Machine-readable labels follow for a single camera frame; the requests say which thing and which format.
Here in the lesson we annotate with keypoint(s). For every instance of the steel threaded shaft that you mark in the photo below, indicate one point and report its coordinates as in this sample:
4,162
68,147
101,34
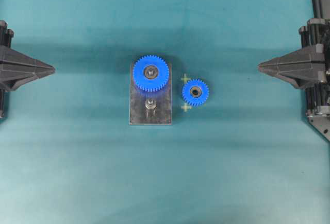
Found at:
150,103

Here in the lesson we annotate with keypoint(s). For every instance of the large blue gear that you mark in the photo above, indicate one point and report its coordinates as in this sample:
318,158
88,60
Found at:
151,73

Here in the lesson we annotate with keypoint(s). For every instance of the grey metal base plate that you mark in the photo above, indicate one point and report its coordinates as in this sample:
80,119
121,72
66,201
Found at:
139,114

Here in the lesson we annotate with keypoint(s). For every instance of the small blue gear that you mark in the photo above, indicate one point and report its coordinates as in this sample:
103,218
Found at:
195,92

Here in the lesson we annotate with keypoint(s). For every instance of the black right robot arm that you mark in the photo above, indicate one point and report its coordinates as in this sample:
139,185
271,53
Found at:
307,68

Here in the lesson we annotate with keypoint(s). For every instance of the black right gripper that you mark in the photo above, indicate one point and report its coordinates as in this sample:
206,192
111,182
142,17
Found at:
315,43

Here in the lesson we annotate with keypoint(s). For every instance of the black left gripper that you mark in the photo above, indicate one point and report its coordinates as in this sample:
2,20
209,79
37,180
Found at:
30,69

